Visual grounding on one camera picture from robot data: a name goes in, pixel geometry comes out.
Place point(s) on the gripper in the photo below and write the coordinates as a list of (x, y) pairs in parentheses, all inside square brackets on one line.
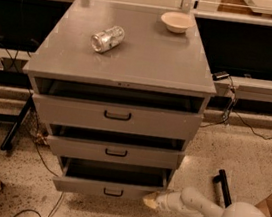
[(163, 199)]

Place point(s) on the grey bottom drawer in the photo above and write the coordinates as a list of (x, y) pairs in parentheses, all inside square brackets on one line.
[(111, 179)]

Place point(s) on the grey drawer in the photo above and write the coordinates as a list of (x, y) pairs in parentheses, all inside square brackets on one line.
[(111, 179), (117, 118), (115, 152)]

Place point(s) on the grey middle drawer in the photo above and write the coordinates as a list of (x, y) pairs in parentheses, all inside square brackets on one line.
[(115, 152)]

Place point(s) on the grey top drawer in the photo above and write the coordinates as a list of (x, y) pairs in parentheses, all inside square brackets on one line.
[(117, 118)]

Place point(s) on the grey drawer cabinet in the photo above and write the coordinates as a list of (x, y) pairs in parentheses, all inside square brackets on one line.
[(151, 68)]

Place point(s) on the black metal stand leg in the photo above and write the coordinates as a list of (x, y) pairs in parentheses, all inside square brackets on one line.
[(221, 179)]

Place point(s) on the black power adapter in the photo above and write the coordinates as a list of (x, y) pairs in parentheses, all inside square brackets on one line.
[(218, 76)]

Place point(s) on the black table leg left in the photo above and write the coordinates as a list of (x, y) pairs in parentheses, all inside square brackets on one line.
[(7, 142)]

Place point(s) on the silver soda can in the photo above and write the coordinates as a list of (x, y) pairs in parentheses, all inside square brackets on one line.
[(107, 39)]

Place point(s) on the white paper bowl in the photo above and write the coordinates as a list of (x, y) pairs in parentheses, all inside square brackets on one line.
[(177, 22)]

